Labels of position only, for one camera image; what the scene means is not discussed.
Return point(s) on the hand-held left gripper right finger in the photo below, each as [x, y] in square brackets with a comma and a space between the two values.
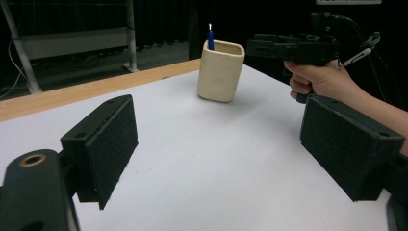
[349, 150]

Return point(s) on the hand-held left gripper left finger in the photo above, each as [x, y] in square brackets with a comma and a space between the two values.
[106, 150]

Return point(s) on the cream square cup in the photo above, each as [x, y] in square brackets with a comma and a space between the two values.
[219, 77]

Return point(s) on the blue pen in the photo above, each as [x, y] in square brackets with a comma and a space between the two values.
[210, 40]

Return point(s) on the silver metal clip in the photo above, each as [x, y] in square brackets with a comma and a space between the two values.
[357, 57]

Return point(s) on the wooden table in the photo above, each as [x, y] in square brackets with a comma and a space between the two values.
[96, 86]

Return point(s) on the white metal stand frame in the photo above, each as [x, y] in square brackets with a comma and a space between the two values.
[73, 41]

